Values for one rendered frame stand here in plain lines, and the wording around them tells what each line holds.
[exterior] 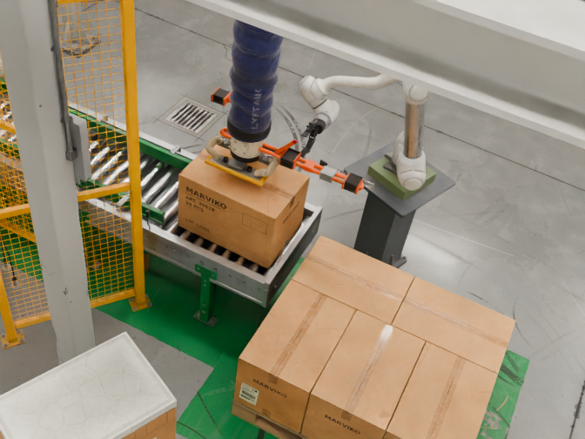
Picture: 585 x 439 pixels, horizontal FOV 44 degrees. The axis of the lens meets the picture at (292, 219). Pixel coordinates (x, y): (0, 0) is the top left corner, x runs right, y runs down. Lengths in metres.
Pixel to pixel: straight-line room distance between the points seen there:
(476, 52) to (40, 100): 2.07
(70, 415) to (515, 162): 4.25
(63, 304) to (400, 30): 2.86
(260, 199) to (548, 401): 2.11
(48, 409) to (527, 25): 2.50
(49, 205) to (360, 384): 1.71
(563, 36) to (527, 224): 4.78
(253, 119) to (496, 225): 2.49
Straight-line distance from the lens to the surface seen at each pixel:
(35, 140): 2.95
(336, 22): 1.04
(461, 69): 1.01
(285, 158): 3.74
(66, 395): 3.08
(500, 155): 6.20
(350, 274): 4.14
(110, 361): 3.14
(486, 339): 4.10
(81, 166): 3.15
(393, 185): 4.35
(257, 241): 3.97
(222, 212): 3.97
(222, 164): 3.86
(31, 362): 4.43
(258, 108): 3.60
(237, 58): 3.47
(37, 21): 2.70
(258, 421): 4.15
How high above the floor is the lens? 3.63
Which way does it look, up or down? 45 degrees down
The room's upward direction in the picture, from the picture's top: 10 degrees clockwise
